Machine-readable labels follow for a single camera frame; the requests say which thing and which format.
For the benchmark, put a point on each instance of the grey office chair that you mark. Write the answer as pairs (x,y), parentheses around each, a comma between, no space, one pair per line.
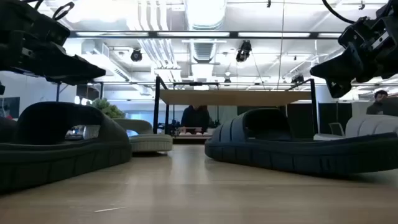
(336,129)

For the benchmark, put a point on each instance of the green potted plant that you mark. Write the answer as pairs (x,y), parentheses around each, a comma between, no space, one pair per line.
(107,108)

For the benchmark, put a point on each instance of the beige grey slide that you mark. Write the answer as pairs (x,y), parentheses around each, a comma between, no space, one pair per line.
(149,141)

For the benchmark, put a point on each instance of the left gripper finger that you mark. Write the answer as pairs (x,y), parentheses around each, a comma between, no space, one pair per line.
(74,68)

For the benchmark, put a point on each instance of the person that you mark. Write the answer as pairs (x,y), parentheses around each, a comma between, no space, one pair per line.
(195,119)
(377,105)

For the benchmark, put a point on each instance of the black ceiling camera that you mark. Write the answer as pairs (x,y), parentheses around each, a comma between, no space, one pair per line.
(298,78)
(136,55)
(243,51)

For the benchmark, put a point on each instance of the black-frame wooden-top shelf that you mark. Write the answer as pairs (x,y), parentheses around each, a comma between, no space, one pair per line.
(230,97)

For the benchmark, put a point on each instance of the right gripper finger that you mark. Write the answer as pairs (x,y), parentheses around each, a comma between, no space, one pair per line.
(339,88)
(342,67)

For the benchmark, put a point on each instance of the dark monitor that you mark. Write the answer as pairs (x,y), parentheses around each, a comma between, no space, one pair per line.
(391,107)

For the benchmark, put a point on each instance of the black background frame stand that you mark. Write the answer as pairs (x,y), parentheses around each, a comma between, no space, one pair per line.
(58,91)

